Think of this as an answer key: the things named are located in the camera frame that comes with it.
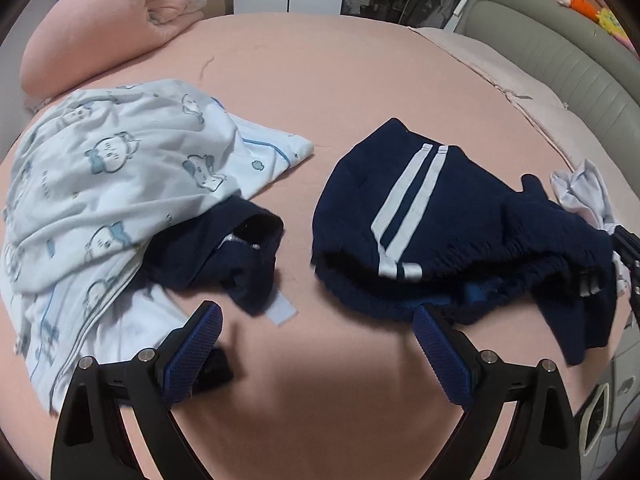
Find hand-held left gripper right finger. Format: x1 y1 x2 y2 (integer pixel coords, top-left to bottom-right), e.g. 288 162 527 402
412 302 583 480

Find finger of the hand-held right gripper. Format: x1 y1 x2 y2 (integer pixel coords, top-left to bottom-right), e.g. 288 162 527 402
627 260 640 322
613 226 640 266

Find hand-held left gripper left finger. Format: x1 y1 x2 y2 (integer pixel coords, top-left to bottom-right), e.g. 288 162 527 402
50 300 236 480

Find navy shorts with white stripes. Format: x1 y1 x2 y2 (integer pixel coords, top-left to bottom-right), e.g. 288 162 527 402
310 118 618 366

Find white cloth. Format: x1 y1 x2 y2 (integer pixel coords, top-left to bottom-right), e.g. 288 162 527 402
550 159 631 296

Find navy garment with white tab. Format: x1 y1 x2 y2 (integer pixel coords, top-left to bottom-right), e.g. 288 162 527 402
140 196 299 328

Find white bag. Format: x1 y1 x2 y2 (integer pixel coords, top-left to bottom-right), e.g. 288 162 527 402
575 345 640 461

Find grey padded headboard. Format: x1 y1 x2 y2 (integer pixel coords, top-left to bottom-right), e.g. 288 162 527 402
452 0 640 196

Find white cartoon print pajama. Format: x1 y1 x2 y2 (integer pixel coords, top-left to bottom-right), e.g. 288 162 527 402
0 78 315 416

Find yellow plush toy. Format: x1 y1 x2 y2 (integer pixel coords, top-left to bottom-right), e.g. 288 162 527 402
597 7 633 36

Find pale pink pillow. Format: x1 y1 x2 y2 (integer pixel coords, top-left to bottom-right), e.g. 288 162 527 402
415 26 586 171

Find orange plush toy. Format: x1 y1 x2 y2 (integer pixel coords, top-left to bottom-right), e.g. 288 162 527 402
557 0 603 23

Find bed with pink sheet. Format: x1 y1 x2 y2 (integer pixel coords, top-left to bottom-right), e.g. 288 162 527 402
0 12 621 480

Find rolled pink duvet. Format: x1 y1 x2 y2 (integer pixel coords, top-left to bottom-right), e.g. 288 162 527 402
20 0 206 98

